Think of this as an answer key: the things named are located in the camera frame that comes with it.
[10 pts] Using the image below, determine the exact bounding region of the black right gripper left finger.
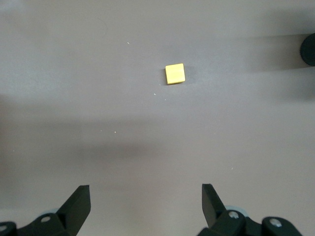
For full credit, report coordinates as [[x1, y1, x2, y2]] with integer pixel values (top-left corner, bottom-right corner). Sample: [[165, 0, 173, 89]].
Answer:
[[0, 184, 91, 236]]

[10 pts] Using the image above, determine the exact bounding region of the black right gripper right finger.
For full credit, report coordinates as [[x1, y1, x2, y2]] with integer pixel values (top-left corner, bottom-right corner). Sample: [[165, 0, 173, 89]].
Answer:
[[199, 183, 303, 236]]

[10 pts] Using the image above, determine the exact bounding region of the black round object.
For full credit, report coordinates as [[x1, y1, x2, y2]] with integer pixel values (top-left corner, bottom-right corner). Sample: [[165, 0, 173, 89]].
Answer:
[[299, 33, 315, 66]]

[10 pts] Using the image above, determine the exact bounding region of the yellow block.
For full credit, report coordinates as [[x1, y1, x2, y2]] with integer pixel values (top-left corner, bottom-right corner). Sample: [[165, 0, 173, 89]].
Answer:
[[164, 63, 186, 86]]

